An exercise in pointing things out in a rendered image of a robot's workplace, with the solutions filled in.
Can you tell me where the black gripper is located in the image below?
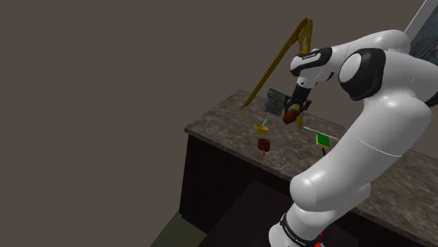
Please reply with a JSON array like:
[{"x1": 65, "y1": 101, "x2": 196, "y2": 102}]
[{"x1": 282, "y1": 85, "x2": 313, "y2": 114}]

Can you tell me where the brown oval object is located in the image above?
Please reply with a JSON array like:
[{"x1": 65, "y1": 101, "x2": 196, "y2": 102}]
[{"x1": 282, "y1": 109, "x2": 299, "y2": 125}]

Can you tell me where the teal patterned box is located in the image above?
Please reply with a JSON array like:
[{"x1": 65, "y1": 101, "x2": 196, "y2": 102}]
[{"x1": 262, "y1": 88, "x2": 288, "y2": 116}]

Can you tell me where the tall golden arched rod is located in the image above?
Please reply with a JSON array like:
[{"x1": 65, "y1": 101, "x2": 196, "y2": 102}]
[{"x1": 240, "y1": 17, "x2": 314, "y2": 131}]

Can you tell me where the chocolate ice cream bar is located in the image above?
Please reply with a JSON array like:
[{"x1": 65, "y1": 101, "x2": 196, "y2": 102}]
[{"x1": 256, "y1": 138, "x2": 271, "y2": 157}]

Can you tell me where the dark counter cabinet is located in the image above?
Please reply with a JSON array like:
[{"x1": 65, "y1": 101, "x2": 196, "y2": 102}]
[{"x1": 178, "y1": 133, "x2": 427, "y2": 247}]

